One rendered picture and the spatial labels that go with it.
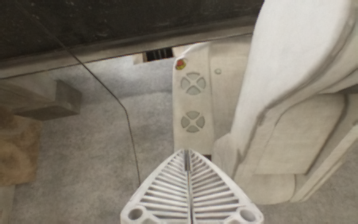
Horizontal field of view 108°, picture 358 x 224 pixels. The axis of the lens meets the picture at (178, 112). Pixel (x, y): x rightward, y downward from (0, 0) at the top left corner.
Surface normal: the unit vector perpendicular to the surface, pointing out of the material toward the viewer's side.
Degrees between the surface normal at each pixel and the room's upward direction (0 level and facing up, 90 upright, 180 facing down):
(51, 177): 0
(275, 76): 90
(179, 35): 0
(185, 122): 38
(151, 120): 0
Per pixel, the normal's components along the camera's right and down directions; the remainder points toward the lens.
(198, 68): -0.03, -0.30
